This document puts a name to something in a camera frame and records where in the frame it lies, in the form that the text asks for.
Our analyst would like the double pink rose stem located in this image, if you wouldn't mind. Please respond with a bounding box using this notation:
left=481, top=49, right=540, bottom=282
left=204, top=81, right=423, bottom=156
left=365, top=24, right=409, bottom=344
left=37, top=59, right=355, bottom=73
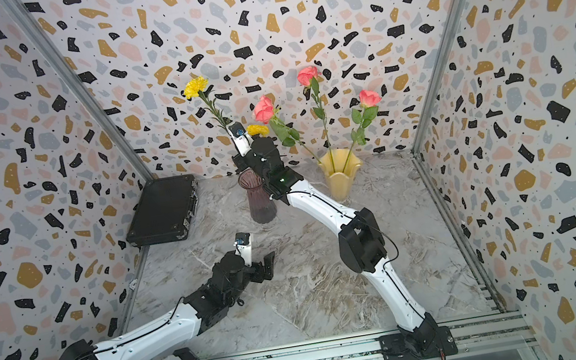
left=253, top=66, right=331, bottom=166

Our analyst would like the yellow carnation stem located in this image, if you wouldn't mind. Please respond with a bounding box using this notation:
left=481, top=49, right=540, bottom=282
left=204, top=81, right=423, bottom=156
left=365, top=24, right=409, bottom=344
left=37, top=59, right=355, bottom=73
left=183, top=77, right=229, bottom=133
left=246, top=124, right=271, bottom=138

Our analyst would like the single pink rose stem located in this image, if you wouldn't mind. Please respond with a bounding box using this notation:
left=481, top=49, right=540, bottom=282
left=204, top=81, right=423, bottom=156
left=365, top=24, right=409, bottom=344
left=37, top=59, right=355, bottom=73
left=342, top=90, right=382, bottom=173

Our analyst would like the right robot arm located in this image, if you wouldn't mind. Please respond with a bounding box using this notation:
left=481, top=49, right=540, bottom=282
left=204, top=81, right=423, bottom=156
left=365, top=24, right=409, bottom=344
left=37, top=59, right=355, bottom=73
left=233, top=134, right=445, bottom=357

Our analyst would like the purple ribbed glass vase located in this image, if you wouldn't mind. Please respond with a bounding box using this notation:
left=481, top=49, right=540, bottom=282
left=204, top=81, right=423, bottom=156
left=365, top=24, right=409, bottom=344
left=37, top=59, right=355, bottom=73
left=238, top=169, right=277, bottom=224

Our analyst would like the yellow ruffled glass vase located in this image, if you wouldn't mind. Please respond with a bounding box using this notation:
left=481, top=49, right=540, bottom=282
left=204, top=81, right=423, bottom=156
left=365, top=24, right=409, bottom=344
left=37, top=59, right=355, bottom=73
left=318, top=148, right=363, bottom=202

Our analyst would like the black hard case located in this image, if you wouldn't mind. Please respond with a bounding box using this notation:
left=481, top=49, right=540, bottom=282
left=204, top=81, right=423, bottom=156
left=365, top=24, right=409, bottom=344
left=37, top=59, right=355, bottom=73
left=126, top=175, right=199, bottom=247

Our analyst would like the left corner aluminium profile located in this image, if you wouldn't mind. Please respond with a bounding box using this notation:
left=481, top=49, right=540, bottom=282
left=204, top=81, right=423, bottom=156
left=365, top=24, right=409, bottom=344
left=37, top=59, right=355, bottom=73
left=0, top=0, right=154, bottom=184

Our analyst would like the corner aluminium profile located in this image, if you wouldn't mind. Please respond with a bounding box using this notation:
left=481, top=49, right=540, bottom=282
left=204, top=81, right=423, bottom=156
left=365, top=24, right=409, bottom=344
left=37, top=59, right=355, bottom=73
left=0, top=0, right=154, bottom=184
left=411, top=0, right=466, bottom=157

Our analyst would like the right corner aluminium profile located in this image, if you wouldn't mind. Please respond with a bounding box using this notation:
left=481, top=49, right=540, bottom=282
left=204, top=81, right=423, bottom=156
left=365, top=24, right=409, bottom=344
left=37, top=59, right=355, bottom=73
left=411, top=0, right=466, bottom=157

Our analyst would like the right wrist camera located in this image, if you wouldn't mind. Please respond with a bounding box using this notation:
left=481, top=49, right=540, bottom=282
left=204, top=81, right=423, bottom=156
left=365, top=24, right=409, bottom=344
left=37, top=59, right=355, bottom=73
left=226, top=122, right=251, bottom=157

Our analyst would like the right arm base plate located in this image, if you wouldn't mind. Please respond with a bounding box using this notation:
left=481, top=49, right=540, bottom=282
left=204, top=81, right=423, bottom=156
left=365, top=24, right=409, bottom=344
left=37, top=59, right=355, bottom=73
left=378, top=326, right=459, bottom=360

